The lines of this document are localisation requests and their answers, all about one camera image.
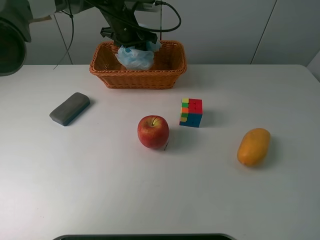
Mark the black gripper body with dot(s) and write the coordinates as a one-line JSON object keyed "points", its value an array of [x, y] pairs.
{"points": [[124, 30]]}

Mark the light blue bath loofah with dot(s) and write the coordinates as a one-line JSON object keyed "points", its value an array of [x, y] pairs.
{"points": [[138, 60]]}

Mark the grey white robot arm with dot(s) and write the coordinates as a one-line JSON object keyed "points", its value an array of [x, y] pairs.
{"points": [[17, 15]]}

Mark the orange wicker basket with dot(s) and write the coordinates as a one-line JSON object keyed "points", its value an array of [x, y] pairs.
{"points": [[169, 64]]}

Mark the red apple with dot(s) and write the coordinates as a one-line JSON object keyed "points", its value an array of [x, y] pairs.
{"points": [[153, 131]]}

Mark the grey rectangular eraser block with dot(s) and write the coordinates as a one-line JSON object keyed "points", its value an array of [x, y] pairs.
{"points": [[66, 112]]}

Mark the colourful puzzle cube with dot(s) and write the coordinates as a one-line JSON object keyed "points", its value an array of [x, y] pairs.
{"points": [[191, 112]]}

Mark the yellow orange mango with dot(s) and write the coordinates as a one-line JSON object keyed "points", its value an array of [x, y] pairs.
{"points": [[254, 147]]}

